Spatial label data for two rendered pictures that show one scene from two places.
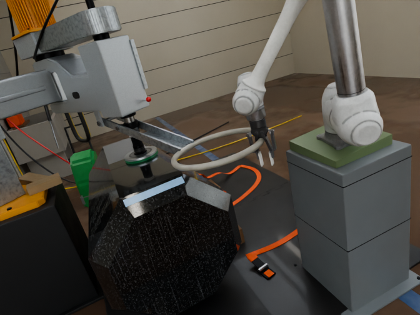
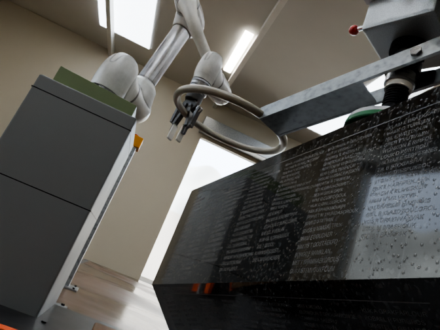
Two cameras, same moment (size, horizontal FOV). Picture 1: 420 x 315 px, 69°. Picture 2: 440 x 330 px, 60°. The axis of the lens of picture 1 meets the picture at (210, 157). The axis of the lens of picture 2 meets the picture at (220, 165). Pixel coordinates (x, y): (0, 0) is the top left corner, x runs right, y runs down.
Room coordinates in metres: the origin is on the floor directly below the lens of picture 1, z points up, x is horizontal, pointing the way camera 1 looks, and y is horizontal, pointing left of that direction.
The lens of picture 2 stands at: (2.81, 0.18, 0.30)
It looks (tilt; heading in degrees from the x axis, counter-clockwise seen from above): 18 degrees up; 189
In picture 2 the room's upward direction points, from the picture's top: 22 degrees clockwise
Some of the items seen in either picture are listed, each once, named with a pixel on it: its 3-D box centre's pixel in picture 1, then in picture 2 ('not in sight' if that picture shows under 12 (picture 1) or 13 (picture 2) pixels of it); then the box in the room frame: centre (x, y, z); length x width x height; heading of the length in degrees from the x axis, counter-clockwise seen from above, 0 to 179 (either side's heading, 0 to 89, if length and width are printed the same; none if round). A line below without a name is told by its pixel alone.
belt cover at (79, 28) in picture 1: (67, 37); not in sight; (2.13, 0.68, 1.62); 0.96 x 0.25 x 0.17; 47
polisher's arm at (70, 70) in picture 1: (84, 87); not in sight; (2.16, 0.71, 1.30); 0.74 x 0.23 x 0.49; 47
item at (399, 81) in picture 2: not in sight; (399, 85); (1.89, 0.43, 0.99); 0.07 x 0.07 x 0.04
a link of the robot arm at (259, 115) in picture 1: (255, 113); (198, 88); (1.35, -0.25, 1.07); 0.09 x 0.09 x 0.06
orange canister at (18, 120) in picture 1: (14, 115); not in sight; (4.58, 2.59, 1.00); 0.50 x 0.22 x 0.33; 17
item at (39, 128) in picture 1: (47, 144); not in sight; (4.76, 2.43, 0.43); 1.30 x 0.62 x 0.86; 17
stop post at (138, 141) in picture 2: not in sight; (101, 205); (0.35, -0.83, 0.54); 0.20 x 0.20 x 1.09; 19
